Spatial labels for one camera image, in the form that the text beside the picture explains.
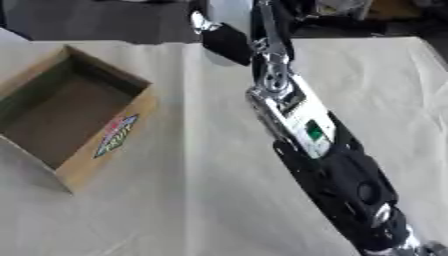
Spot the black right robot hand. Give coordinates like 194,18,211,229
187,0,298,78

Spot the tan cardboard box, printed label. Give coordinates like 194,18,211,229
0,44,161,195

